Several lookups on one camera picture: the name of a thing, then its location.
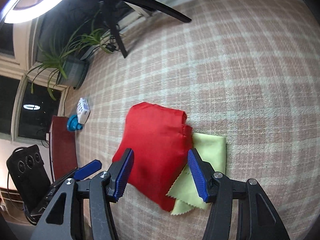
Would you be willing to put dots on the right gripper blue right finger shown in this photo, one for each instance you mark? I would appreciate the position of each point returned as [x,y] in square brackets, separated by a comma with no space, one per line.
[257,216]

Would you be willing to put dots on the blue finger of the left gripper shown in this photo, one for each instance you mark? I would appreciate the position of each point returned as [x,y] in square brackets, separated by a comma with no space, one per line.
[87,170]

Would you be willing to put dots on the white patterned tissue pack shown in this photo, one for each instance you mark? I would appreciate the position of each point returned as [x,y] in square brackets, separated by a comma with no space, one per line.
[82,111]

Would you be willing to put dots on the yellow-green microfiber cloth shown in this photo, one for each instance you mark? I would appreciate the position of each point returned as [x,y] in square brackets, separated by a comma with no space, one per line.
[190,188]

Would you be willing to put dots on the plaid beige table cloth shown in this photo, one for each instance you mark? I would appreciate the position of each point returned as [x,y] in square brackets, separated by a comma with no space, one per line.
[247,70]

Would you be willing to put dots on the black tripod stand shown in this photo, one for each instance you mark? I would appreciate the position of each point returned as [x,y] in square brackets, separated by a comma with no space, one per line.
[114,14]

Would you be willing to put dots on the white window frame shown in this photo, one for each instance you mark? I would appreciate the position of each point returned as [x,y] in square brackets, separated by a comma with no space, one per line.
[29,94]

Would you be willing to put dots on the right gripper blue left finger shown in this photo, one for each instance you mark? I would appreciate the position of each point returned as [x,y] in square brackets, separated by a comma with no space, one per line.
[63,218]

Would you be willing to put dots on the potted spider plant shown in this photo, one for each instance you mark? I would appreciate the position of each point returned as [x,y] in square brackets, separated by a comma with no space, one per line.
[68,65]

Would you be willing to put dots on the red fabric pouch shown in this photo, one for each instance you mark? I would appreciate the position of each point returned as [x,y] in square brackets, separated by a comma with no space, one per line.
[160,139]

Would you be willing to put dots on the blue plastic funnel toy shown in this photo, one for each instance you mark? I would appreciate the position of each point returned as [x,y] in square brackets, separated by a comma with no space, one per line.
[73,124]

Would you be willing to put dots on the dark red cardboard box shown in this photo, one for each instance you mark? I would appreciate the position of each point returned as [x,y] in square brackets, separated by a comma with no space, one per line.
[62,147]

